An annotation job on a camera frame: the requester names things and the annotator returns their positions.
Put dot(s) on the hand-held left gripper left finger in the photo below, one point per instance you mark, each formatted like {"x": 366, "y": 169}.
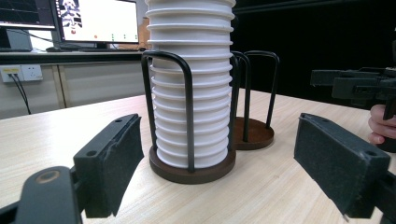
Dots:
{"x": 106, "y": 168}

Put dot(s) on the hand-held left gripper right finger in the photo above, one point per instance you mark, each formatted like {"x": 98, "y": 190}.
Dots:
{"x": 336, "y": 161}

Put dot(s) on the stack of white paper cups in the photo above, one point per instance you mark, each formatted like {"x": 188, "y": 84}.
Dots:
{"x": 211, "y": 93}

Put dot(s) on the dark background desk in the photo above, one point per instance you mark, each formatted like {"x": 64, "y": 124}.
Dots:
{"x": 62, "y": 57}

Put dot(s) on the brown cardboard box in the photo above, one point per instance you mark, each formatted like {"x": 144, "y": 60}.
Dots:
{"x": 144, "y": 34}

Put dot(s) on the bright computer monitor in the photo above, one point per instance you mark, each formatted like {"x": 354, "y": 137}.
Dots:
{"x": 102, "y": 21}

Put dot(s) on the dark computer monitor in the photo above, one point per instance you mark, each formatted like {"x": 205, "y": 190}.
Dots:
{"x": 25, "y": 12}

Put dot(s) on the white wall socket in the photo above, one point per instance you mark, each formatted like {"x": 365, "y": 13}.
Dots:
{"x": 29, "y": 73}

